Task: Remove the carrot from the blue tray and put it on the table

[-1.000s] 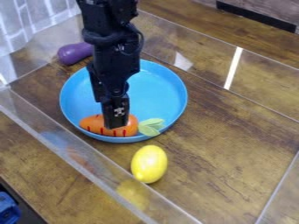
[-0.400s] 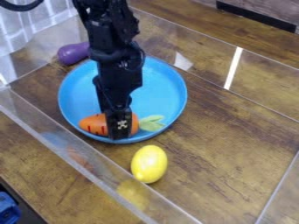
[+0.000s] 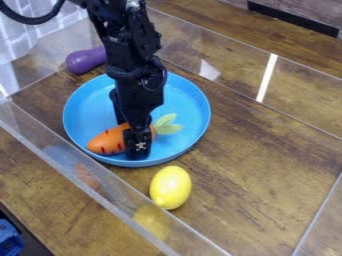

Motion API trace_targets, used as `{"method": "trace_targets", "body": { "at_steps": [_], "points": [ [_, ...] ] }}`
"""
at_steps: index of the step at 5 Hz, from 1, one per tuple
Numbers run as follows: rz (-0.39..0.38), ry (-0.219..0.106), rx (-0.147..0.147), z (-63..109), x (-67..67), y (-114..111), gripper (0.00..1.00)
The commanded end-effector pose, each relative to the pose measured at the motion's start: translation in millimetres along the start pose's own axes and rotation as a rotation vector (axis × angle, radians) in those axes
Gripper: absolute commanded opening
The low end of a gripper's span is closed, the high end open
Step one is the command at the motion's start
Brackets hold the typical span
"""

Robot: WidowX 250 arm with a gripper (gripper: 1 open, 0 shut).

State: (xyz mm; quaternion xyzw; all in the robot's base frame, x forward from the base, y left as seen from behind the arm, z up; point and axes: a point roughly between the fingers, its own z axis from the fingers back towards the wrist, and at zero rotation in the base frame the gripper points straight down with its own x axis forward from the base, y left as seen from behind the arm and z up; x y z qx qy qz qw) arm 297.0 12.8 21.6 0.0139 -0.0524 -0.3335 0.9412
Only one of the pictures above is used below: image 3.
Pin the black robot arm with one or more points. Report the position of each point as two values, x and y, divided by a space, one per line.
131 42

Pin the purple toy eggplant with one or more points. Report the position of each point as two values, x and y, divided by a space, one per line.
84 60

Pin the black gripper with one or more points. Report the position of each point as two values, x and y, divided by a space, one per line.
137 95

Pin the clear acrylic barrier wall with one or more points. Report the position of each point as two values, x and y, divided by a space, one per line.
82 210

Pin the blue round tray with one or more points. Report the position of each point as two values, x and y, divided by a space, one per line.
88 115

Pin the yellow toy lemon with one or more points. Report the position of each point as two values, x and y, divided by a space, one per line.
170 187

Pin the orange toy carrot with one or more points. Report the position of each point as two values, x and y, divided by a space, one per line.
108 142

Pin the blue object at corner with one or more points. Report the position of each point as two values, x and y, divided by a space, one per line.
11 240

